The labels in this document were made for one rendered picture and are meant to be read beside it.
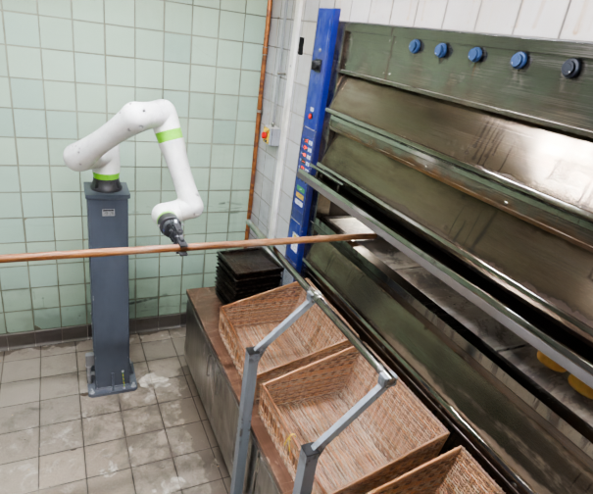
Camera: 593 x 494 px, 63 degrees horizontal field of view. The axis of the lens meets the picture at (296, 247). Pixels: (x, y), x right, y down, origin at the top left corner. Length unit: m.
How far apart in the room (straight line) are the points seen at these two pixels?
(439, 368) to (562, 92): 0.97
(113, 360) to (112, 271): 0.57
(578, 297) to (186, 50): 2.37
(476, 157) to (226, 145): 1.91
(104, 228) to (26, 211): 0.68
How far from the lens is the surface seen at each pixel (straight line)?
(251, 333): 2.55
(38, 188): 3.11
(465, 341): 1.73
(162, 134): 2.24
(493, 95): 1.65
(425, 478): 1.83
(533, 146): 1.53
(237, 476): 2.23
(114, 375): 3.07
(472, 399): 1.77
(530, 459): 1.67
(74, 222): 3.18
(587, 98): 1.46
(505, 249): 1.57
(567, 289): 1.45
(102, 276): 2.71
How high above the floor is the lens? 2.03
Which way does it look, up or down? 24 degrees down
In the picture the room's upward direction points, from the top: 8 degrees clockwise
